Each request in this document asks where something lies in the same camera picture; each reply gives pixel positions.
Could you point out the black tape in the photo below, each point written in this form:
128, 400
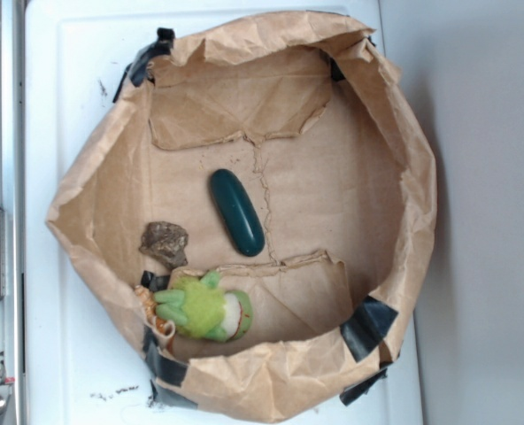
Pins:
355, 391
137, 71
367, 327
169, 371

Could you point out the green felt frog toy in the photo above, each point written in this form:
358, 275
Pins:
200, 309

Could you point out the dark green oblong soap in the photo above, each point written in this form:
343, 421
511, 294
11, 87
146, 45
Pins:
237, 212

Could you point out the black tape bottom right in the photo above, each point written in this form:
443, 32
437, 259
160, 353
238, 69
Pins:
355, 391

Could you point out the black tape bottom left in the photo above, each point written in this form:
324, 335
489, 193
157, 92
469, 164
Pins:
169, 371

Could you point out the brown rough rock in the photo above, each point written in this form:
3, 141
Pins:
165, 242

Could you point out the brown paper bag tray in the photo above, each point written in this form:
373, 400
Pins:
356, 185

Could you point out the black tape top left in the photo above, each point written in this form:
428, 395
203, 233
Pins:
137, 71

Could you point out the orange white seashell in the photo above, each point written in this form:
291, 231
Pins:
163, 330

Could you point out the black tape right lower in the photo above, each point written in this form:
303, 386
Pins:
367, 327

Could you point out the metal rail left edge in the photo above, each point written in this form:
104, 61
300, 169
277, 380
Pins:
12, 375

